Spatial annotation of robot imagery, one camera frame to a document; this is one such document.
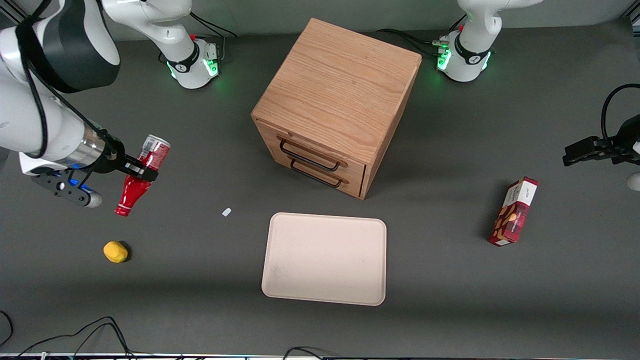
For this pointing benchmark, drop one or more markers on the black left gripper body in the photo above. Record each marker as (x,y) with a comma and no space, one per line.
(626,141)

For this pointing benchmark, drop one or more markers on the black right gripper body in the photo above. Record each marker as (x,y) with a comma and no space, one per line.
(114,161)

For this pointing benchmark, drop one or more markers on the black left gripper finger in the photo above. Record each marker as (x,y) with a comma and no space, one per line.
(597,142)
(580,154)

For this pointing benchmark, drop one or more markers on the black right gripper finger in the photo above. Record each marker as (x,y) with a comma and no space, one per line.
(142,174)
(131,158)

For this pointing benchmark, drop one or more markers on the red coke bottle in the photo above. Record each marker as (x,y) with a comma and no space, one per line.
(129,192)

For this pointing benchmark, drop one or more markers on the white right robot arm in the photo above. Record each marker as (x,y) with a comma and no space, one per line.
(65,130)

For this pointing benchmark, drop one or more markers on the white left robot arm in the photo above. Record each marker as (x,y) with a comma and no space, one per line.
(467,60)

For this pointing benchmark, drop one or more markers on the beige rectangular tray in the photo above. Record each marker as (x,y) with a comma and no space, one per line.
(325,260)

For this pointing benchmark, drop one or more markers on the yellow lemon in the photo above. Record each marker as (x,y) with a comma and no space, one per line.
(115,252)

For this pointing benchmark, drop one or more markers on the red plaid cookie box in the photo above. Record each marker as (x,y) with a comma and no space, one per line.
(512,215)

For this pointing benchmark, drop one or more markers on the lower wooden drawer front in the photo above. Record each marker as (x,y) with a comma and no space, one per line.
(352,187)

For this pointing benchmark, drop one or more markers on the wooden drawer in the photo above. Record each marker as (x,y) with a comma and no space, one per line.
(352,187)
(355,170)

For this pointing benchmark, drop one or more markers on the upper wooden drawer front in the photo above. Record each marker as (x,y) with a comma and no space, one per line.
(355,170)

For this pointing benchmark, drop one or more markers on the wooden drawer cabinet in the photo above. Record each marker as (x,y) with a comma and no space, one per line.
(340,85)

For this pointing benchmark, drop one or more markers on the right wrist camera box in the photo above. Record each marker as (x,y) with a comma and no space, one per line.
(60,186)

